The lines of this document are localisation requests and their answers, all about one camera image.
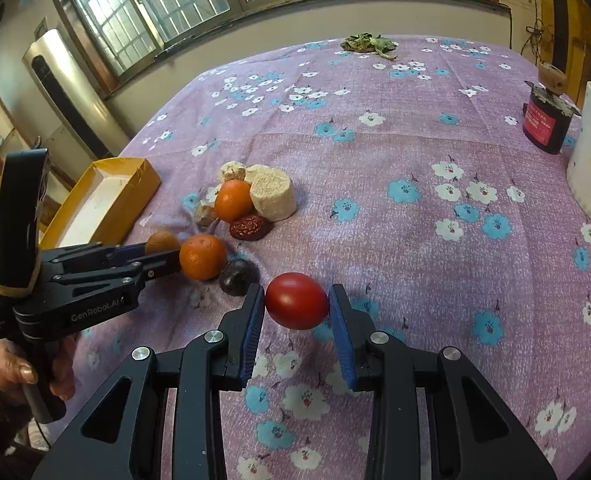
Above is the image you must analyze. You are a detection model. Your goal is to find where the yellow cardboard box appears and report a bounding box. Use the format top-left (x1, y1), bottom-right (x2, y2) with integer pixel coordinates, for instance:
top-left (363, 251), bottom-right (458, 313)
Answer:
top-left (40, 157), bottom-right (162, 251)

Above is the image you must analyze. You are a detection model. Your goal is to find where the pile of green leaves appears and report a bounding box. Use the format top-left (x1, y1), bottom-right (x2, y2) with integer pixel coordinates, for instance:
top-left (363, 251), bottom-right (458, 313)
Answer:
top-left (339, 33), bottom-right (399, 61)

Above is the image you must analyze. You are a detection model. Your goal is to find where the red tomato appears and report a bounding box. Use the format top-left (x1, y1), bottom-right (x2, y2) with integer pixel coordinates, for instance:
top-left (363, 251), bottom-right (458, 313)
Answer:
top-left (266, 272), bottom-right (329, 331)

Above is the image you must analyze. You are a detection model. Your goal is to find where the dark purple plum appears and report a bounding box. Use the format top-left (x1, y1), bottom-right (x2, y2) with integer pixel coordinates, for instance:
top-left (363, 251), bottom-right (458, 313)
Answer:
top-left (219, 259), bottom-right (261, 297)

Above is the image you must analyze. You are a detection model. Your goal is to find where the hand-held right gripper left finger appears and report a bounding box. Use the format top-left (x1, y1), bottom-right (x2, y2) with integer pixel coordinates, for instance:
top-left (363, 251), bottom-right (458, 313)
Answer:
top-left (32, 282), bottom-right (267, 480)

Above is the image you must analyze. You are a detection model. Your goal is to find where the round small beige chunk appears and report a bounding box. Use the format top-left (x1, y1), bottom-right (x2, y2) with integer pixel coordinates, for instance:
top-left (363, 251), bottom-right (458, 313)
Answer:
top-left (194, 200), bottom-right (220, 227)

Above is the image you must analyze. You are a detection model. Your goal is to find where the red dried date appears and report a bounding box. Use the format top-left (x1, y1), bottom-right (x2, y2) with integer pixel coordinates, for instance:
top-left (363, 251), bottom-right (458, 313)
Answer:
top-left (229, 214), bottom-right (271, 242)

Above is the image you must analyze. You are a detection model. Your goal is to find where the purple floral cloth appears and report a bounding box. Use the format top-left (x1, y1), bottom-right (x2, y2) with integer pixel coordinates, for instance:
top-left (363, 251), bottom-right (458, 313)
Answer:
top-left (70, 35), bottom-right (591, 480)

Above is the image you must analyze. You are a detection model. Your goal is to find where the metal framed window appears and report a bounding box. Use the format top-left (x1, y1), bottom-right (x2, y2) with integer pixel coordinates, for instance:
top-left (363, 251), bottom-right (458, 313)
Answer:
top-left (50, 0), bottom-right (501, 81)

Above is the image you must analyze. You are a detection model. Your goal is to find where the large beige cylinder chunk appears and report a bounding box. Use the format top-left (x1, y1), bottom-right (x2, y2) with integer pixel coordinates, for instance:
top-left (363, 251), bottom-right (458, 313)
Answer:
top-left (250, 171), bottom-right (297, 222)

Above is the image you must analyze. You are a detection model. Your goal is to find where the black jar with red label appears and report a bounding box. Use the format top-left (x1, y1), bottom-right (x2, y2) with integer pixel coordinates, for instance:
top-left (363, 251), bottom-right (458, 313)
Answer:
top-left (522, 80), bottom-right (583, 156)

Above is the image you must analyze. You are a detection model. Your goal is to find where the person's left hand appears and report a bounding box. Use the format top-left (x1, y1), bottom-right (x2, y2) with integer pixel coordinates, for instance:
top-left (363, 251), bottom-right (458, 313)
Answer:
top-left (0, 335), bottom-right (76, 402)

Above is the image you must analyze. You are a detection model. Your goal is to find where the hanging dark cable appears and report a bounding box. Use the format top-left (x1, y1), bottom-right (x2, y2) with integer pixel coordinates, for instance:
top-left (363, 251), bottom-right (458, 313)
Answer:
top-left (523, 0), bottom-right (556, 61)

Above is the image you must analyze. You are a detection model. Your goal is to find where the brown cork stopper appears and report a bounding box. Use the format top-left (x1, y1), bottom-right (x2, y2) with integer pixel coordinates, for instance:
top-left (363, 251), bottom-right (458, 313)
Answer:
top-left (538, 62), bottom-right (569, 96)

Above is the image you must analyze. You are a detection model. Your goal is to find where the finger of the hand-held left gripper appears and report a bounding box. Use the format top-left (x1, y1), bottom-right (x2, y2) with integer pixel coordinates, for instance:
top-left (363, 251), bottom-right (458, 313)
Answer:
top-left (43, 241), bottom-right (151, 267)
top-left (56, 252), bottom-right (185, 293)

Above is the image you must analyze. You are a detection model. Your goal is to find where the standing air conditioner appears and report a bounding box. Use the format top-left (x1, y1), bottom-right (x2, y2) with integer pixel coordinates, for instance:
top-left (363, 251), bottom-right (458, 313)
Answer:
top-left (22, 28), bottom-right (130, 158)

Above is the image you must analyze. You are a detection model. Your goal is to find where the dull yellowish brown fruit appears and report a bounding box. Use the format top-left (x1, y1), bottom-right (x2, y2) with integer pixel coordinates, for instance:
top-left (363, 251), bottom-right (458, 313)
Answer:
top-left (144, 231), bottom-right (181, 256)

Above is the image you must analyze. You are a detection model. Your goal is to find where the beige chunk with brown patch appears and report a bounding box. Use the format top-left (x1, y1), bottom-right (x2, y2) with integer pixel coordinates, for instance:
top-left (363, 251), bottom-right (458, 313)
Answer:
top-left (219, 161), bottom-right (248, 184)

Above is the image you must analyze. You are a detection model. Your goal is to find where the orange mandarin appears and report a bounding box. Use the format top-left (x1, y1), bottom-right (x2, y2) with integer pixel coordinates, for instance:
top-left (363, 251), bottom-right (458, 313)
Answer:
top-left (214, 180), bottom-right (254, 223)
top-left (179, 234), bottom-right (227, 281)

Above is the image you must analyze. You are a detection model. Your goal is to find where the flat beige cylinder chunk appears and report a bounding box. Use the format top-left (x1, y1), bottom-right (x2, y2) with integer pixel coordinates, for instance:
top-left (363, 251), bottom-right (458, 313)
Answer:
top-left (244, 163), bottom-right (282, 184)

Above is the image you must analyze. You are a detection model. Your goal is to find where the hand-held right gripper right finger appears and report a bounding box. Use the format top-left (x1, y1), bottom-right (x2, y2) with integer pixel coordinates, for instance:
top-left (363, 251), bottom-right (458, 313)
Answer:
top-left (328, 283), bottom-right (559, 480)

